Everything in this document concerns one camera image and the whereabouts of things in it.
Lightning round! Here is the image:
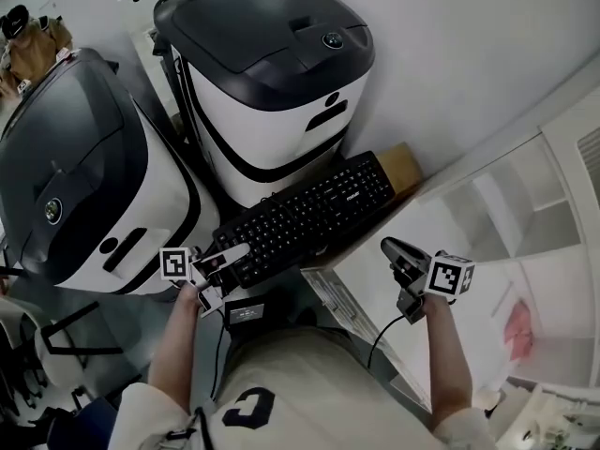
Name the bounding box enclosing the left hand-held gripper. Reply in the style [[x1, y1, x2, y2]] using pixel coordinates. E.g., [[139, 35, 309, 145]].
[[158, 245, 250, 319]]

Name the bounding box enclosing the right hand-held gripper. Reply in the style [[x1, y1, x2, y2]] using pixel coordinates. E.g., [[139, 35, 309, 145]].
[[380, 236, 477, 325]]

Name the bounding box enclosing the black keyboard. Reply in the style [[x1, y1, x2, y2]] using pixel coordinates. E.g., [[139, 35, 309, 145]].
[[212, 150, 397, 291]]

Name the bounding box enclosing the person's left forearm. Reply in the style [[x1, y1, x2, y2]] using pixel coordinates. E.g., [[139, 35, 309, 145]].
[[147, 281, 208, 414]]

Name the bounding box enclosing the person's right forearm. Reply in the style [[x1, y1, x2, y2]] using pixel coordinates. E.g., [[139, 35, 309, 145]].
[[421, 292, 473, 433]]

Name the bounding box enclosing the black box with display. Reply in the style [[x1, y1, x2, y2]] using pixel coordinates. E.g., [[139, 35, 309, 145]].
[[223, 297, 267, 331]]

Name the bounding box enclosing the brown cardboard box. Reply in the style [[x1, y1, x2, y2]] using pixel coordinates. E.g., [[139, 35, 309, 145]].
[[299, 142, 426, 271]]

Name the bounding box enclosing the white robot with black lid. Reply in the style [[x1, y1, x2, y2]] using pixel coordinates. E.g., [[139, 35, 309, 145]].
[[153, 0, 376, 210], [0, 47, 221, 297]]

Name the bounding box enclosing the person's beige shirt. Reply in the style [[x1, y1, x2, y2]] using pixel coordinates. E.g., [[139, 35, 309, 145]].
[[107, 324, 498, 450]]

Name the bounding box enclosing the cream mug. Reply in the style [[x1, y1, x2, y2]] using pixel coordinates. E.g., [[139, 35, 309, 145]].
[[475, 388, 503, 412]]

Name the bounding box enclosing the white carved dressing table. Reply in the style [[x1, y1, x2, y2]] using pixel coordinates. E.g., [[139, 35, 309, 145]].
[[491, 375, 600, 450]]

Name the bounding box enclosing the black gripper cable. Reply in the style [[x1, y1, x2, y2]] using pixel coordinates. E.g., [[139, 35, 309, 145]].
[[367, 314, 404, 370], [208, 309, 227, 402]]

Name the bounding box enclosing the white chair black frame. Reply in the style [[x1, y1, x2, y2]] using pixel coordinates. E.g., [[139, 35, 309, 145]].
[[0, 297, 126, 416]]

